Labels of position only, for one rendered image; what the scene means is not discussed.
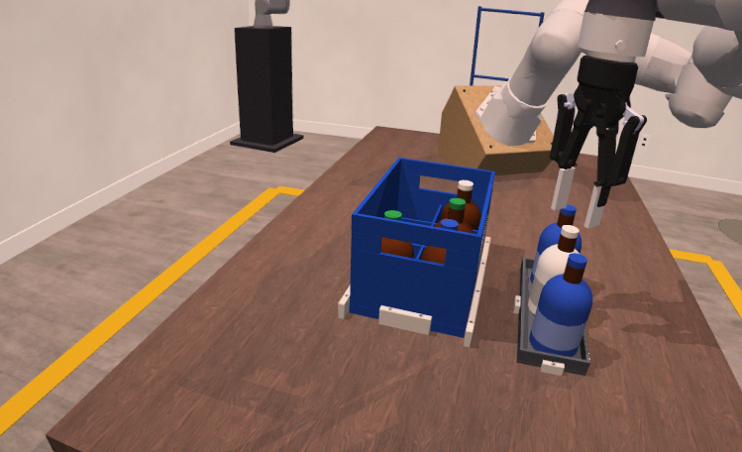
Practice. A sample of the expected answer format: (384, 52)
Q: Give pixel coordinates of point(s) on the blue bottle with light blue label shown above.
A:
(563, 309)

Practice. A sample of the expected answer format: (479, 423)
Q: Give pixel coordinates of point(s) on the blue crate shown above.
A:
(442, 291)

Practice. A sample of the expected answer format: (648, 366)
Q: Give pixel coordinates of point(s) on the brown bottle with white cap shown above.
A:
(472, 213)

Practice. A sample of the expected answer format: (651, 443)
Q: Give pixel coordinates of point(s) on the white bottle with grey label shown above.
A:
(552, 262)

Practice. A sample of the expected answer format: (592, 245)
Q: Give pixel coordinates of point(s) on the blue bottle with white label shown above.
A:
(551, 234)

